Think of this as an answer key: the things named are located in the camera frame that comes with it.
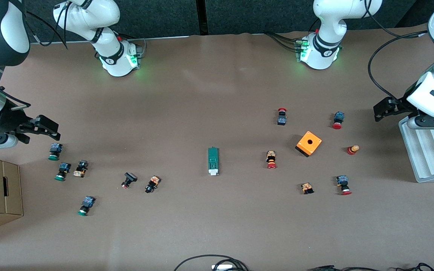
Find green load switch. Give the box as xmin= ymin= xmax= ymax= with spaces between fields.
xmin=207 ymin=146 xmax=220 ymax=177

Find green mushroom push button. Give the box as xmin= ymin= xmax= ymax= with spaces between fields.
xmin=77 ymin=196 xmax=96 ymax=217
xmin=54 ymin=162 xmax=72 ymax=182
xmin=48 ymin=143 xmax=63 ymax=161

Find red mushroom button blue block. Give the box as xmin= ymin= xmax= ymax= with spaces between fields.
xmin=332 ymin=111 xmax=345 ymax=130
xmin=336 ymin=175 xmax=352 ymax=196

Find grey ribbed tray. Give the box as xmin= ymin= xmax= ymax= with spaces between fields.
xmin=399 ymin=116 xmax=434 ymax=183

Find black square button red terminals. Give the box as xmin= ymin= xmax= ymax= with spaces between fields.
xmin=121 ymin=172 xmax=138 ymax=189

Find brown table cover sheet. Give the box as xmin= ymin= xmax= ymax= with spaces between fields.
xmin=0 ymin=21 xmax=434 ymax=271

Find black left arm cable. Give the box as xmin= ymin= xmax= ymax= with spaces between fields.
xmin=368 ymin=30 xmax=428 ymax=100

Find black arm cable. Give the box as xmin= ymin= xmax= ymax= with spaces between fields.
xmin=12 ymin=0 xmax=70 ymax=50
xmin=368 ymin=30 xmax=428 ymax=100

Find beige black switch block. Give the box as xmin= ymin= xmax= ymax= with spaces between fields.
xmin=73 ymin=160 xmax=89 ymax=178

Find orange button enclosure box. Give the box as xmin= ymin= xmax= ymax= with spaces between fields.
xmin=295 ymin=131 xmax=322 ymax=158

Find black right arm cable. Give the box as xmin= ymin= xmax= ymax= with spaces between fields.
xmin=12 ymin=0 xmax=70 ymax=50

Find black selector switch orange block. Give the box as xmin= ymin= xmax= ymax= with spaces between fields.
xmin=144 ymin=175 xmax=161 ymax=194

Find black base cable bundle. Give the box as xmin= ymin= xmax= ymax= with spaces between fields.
xmin=265 ymin=32 xmax=300 ymax=53

